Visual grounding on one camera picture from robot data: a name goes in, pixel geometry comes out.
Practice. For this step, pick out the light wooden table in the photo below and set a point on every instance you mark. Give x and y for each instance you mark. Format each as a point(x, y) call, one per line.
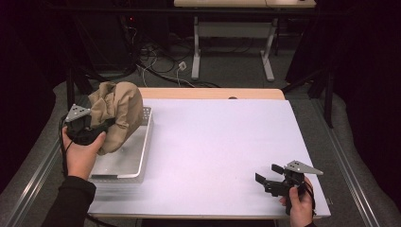
point(205, 93)

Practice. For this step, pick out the metal floor rail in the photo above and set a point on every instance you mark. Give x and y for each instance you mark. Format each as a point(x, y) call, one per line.
point(350, 176)
point(34, 186)

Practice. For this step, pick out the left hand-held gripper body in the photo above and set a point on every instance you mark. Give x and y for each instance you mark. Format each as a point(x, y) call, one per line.
point(80, 129)

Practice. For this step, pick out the black horizontal bar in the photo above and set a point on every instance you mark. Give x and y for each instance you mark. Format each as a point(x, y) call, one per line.
point(157, 10)

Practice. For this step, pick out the beige cloth garment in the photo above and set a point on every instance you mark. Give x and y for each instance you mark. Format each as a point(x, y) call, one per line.
point(126, 107)

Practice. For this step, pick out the person's left hand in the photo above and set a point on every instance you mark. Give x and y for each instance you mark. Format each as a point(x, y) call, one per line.
point(80, 160)

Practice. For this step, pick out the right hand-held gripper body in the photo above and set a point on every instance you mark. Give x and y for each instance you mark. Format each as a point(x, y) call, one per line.
point(296, 178)

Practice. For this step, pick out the white power adapter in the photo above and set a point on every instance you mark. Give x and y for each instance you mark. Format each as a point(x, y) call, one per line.
point(182, 65)

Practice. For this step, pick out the white perforated plastic basket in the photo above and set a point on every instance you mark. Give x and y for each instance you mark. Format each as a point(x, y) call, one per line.
point(126, 157)

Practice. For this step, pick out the person's right hand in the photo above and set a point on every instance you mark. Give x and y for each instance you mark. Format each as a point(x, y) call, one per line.
point(301, 208)

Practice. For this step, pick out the desk with white legs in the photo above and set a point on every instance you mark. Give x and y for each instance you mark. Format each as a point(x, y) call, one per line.
point(233, 30)

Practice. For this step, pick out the black metal stand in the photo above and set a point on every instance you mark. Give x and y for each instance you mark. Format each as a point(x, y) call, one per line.
point(71, 91)
point(329, 101)

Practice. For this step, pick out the white foam board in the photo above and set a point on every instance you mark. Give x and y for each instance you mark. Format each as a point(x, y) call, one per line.
point(220, 151)

